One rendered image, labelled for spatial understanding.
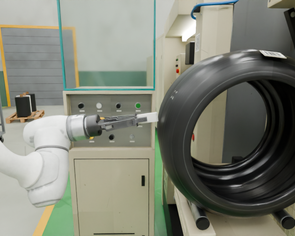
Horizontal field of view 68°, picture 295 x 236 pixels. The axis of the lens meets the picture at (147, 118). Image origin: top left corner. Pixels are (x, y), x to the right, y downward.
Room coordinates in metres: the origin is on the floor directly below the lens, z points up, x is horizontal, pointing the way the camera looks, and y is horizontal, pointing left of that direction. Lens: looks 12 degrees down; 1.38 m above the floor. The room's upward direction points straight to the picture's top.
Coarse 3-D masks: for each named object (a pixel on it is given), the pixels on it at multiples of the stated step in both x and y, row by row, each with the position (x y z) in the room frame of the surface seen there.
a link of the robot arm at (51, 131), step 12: (36, 120) 0.71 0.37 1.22; (48, 120) 0.69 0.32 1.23; (60, 120) 0.70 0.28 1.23; (24, 132) 0.69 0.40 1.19; (36, 132) 0.67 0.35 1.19; (48, 132) 0.66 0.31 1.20; (60, 132) 0.67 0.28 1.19; (36, 144) 0.65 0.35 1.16; (48, 144) 0.64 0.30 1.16; (60, 144) 0.66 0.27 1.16
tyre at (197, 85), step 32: (224, 64) 0.63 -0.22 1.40; (256, 64) 0.62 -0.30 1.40; (288, 64) 0.62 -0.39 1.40; (192, 96) 0.62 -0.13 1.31; (288, 96) 0.85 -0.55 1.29; (160, 128) 0.68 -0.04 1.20; (192, 128) 0.61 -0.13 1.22; (288, 128) 0.86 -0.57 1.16; (192, 160) 0.88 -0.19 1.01; (256, 160) 0.88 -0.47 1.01; (288, 160) 0.80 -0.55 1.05; (192, 192) 0.62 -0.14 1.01; (224, 192) 0.80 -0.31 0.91; (256, 192) 0.76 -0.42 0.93; (288, 192) 0.62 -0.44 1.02
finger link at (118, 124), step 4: (120, 120) 0.69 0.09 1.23; (124, 120) 0.68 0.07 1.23; (128, 120) 0.69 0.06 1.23; (108, 124) 0.66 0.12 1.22; (112, 124) 0.67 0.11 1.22; (116, 124) 0.68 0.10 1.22; (120, 124) 0.68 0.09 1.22; (124, 124) 0.68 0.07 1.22; (128, 124) 0.68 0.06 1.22; (112, 128) 0.67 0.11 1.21; (116, 128) 0.68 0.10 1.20; (120, 128) 0.68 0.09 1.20
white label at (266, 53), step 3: (261, 51) 0.64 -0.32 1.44; (264, 51) 0.65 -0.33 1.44; (267, 51) 0.65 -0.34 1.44; (264, 54) 0.62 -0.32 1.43; (267, 54) 0.62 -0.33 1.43; (270, 54) 0.62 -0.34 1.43; (273, 54) 0.63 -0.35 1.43; (276, 54) 0.63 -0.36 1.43; (279, 54) 0.63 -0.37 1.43; (282, 54) 0.64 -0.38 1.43; (279, 57) 0.62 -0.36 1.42; (282, 57) 0.61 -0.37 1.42; (285, 57) 0.62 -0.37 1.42
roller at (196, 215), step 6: (192, 204) 0.71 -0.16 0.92; (192, 210) 0.68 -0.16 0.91; (198, 210) 0.66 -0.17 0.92; (204, 210) 0.67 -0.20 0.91; (198, 216) 0.63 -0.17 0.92; (204, 216) 0.63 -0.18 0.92; (198, 222) 0.62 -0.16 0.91; (204, 222) 0.62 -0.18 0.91; (198, 228) 0.62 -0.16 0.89; (204, 228) 0.62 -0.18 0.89
